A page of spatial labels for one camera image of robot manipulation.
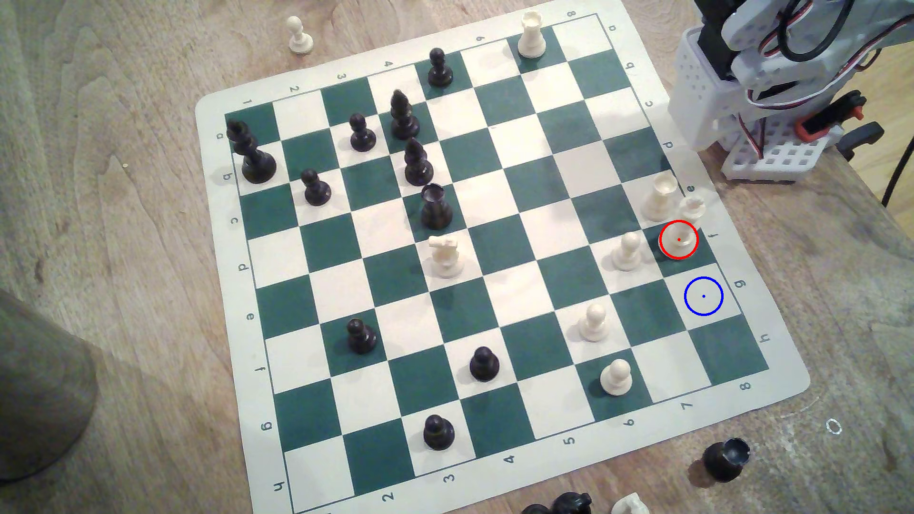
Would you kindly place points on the white king chess piece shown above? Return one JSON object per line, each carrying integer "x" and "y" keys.
{"x": 680, "y": 244}

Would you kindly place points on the white knight chess piece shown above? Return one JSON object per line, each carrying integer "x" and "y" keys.
{"x": 447, "y": 260}
{"x": 630, "y": 505}

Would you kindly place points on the black rook chess piece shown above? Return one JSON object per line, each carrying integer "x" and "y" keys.
{"x": 435, "y": 210}

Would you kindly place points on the green white chess mat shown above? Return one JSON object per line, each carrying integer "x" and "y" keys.
{"x": 500, "y": 285}

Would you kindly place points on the black bishop chess piece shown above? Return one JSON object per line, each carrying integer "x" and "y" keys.
{"x": 418, "y": 168}
{"x": 404, "y": 121}

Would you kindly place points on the black pawn chess piece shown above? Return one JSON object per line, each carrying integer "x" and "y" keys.
{"x": 362, "y": 135}
{"x": 361, "y": 338}
{"x": 484, "y": 365}
{"x": 438, "y": 433}
{"x": 440, "y": 71}
{"x": 315, "y": 190}

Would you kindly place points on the white pawn chess piece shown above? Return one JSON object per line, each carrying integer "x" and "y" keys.
{"x": 300, "y": 41}
{"x": 628, "y": 253}
{"x": 594, "y": 325}
{"x": 616, "y": 380}

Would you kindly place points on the white rook chess piece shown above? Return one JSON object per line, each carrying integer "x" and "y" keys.
{"x": 532, "y": 39}
{"x": 658, "y": 203}

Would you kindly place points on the black king chess piece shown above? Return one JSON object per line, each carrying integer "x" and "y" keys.
{"x": 255, "y": 164}

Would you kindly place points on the black knight chess piece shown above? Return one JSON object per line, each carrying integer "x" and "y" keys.
{"x": 571, "y": 505}

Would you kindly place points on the black toppled chess piece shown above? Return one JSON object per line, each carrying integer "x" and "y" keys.
{"x": 726, "y": 460}

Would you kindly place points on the black orange table clamp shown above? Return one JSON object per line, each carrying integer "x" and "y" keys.
{"x": 850, "y": 107}

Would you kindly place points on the grey blurry cylinder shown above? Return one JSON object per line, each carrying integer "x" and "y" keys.
{"x": 39, "y": 392}

